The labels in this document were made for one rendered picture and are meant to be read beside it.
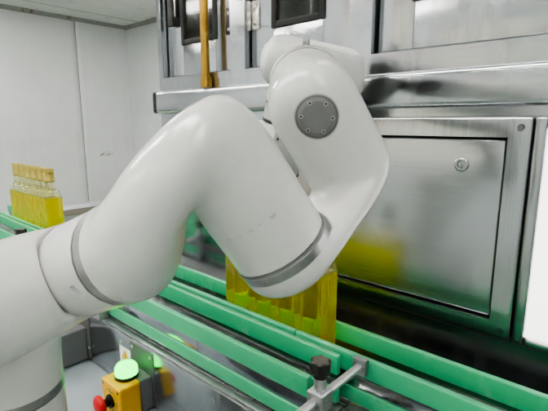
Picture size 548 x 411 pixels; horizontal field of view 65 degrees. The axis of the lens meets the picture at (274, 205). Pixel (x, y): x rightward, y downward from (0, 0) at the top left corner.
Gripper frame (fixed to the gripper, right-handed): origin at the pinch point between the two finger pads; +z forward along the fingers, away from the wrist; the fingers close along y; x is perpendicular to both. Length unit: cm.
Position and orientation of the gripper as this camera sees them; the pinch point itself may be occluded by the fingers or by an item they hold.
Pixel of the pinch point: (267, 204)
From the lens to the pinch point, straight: 79.6
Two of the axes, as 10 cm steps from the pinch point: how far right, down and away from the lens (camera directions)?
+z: -1.9, 9.2, 3.5
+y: -6.7, 1.4, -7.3
